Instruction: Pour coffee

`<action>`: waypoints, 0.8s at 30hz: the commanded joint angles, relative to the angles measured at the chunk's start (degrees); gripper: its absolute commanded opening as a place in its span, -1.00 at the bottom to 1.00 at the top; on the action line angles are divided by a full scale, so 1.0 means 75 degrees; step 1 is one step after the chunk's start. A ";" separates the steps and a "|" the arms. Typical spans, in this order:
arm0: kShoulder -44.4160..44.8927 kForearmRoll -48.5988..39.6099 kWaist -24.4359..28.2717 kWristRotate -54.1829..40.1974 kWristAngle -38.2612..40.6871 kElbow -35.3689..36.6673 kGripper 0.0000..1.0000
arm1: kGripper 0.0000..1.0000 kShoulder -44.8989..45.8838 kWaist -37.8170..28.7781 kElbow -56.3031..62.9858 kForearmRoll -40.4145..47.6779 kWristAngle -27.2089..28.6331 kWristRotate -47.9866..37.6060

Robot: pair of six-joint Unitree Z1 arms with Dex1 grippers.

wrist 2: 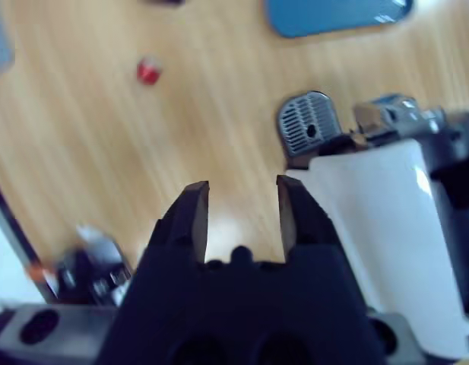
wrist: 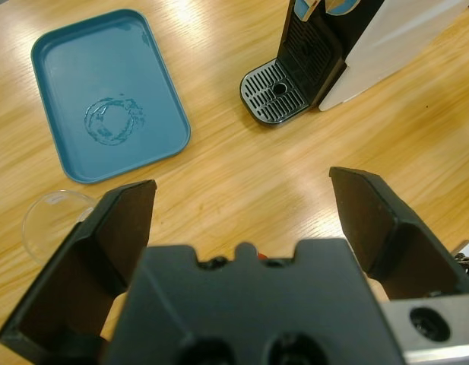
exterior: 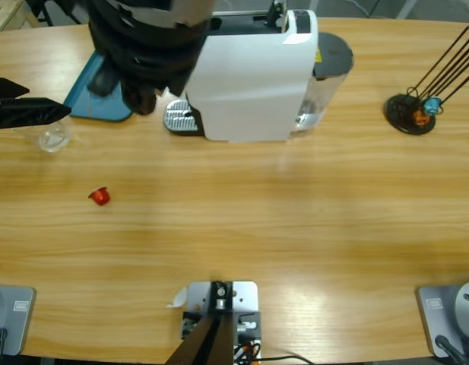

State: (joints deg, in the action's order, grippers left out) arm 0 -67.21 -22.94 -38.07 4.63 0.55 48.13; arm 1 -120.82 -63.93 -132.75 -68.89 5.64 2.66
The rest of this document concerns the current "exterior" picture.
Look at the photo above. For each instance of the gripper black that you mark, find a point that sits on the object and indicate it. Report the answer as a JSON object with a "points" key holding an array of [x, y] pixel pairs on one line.
{"points": [[150, 53]]}

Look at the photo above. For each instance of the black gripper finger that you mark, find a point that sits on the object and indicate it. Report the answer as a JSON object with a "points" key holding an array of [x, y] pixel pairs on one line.
{"points": [[6, 87], [29, 112]]}

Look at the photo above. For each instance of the red coffee capsule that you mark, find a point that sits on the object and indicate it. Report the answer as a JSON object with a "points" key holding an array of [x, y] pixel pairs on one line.
{"points": [[100, 196]]}

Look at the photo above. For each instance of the white capsule coffee machine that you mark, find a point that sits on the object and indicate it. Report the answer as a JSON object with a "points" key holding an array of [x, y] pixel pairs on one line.
{"points": [[257, 87]]}

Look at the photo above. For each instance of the orange coffee capsule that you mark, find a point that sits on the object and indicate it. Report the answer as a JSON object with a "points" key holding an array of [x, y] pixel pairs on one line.
{"points": [[421, 117]]}

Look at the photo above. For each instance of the blue coffee capsule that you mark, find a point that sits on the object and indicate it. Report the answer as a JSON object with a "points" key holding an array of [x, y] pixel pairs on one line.
{"points": [[433, 105]]}

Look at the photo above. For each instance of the teal plastic tray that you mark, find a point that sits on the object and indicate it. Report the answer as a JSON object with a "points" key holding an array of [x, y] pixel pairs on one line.
{"points": [[105, 108]]}

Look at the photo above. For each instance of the clear glass cup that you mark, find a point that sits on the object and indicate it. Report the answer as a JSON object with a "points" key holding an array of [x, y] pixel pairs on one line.
{"points": [[53, 138]]}

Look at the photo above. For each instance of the black chair legs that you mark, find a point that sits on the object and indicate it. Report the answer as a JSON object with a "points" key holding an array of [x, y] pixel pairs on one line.
{"points": [[63, 7]]}

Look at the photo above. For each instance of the clear water tank black lid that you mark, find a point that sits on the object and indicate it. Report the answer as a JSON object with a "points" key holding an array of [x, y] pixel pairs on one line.
{"points": [[333, 53]]}

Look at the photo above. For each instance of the black capsule holder with rods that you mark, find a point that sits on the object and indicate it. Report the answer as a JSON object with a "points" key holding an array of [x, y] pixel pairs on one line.
{"points": [[399, 114]]}

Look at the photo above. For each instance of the arm grey base plate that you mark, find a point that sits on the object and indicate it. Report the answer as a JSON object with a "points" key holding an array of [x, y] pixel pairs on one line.
{"points": [[17, 323], [439, 319]]}

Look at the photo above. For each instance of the white mount block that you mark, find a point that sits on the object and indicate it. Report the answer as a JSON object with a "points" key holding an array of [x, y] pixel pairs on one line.
{"points": [[245, 292]]}

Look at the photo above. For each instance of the dark camera post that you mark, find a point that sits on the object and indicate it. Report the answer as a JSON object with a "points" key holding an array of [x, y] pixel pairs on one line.
{"points": [[215, 342]]}

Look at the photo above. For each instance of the grey metal frame leg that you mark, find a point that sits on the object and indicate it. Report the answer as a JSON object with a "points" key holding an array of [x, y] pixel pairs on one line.
{"points": [[407, 8]]}

